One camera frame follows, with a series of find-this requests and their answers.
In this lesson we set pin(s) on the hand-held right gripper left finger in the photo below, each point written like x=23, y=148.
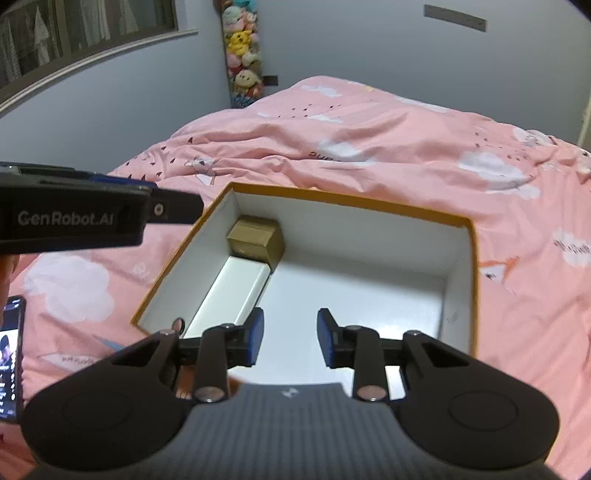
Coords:
x=256, y=334

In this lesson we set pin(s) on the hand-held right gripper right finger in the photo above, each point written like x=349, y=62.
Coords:
x=325, y=339

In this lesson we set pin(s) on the black smartphone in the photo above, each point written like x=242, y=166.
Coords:
x=11, y=360

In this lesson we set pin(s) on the black wall socket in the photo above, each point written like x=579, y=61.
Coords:
x=270, y=80

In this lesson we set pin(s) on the orange-edged white cardboard box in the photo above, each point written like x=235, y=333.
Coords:
x=369, y=286

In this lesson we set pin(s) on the grey-framed window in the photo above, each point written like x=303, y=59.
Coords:
x=87, y=41

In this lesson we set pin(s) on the small gold box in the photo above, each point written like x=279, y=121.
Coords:
x=254, y=240

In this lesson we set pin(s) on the grey wall plate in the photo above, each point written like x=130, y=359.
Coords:
x=455, y=17

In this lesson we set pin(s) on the hanging net of plush toys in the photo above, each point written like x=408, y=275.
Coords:
x=242, y=50

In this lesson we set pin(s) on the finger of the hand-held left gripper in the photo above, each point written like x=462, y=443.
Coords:
x=124, y=181
x=178, y=208

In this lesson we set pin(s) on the long white box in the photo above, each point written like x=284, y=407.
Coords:
x=235, y=290

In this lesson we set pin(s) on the pink cloud-print duvet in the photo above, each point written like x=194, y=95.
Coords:
x=369, y=138

